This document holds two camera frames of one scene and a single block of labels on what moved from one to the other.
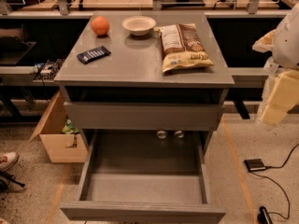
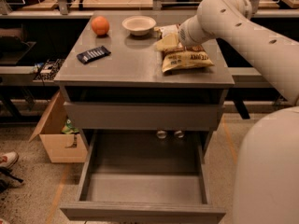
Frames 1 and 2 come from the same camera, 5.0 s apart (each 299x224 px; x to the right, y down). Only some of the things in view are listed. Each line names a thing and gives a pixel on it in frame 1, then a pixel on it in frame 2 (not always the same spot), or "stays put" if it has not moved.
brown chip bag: (182, 48) stays put
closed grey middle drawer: (143, 116) stays put
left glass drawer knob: (162, 134) stays put
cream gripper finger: (284, 96) → (169, 41)
